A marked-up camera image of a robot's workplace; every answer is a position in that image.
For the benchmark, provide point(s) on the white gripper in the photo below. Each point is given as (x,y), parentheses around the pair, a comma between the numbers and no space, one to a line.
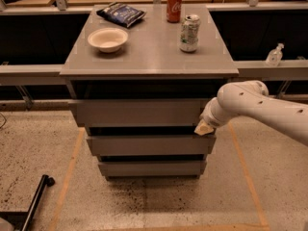
(207,116)

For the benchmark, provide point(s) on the grey top drawer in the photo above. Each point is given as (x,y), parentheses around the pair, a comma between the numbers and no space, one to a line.
(137,112)

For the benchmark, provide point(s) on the grey drawer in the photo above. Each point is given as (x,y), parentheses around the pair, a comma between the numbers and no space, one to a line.
(154,168)
(137,112)
(149,145)

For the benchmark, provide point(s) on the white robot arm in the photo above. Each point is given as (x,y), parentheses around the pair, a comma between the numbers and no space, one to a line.
(251,99)

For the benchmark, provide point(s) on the grey drawer cabinet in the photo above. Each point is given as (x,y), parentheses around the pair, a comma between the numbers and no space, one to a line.
(150,65)

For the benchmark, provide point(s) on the grey bottom drawer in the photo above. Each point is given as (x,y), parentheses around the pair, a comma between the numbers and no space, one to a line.
(154,168)

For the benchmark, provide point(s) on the grey middle drawer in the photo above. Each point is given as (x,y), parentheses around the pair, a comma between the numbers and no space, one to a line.
(149,145)

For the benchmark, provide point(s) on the clear sanitizer bottle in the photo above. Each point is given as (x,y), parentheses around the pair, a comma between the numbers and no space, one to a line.
(275,55)

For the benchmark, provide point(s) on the green white soda can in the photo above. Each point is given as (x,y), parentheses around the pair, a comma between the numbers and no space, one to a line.
(189,33)

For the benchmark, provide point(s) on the white bowl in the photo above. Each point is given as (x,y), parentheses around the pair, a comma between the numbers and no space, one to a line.
(108,40)

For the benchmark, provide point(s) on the red cola can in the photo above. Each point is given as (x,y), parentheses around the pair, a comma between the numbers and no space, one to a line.
(174,10)

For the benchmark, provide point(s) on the dark blue chip bag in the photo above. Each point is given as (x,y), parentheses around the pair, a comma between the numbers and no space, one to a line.
(121,14)

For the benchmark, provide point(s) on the black metal bar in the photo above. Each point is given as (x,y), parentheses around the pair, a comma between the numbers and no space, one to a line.
(21,221)

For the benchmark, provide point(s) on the grey metal rail shelf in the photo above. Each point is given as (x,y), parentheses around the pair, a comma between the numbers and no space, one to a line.
(49,74)

